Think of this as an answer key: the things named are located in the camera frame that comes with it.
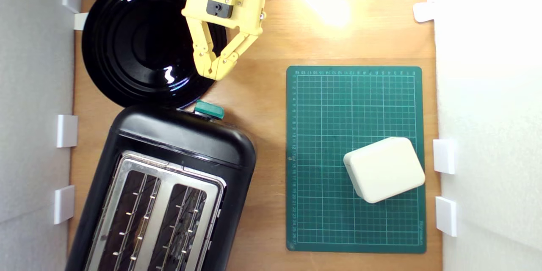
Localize green toaster lever knob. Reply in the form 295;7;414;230
194;100;225;120

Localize black two-slot toaster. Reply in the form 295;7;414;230
65;104;257;271

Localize black round plate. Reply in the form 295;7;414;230
82;0;228;108

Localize green cutting mat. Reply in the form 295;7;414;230
286;66;427;254

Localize white rounded block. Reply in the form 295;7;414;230
343;137;426;204

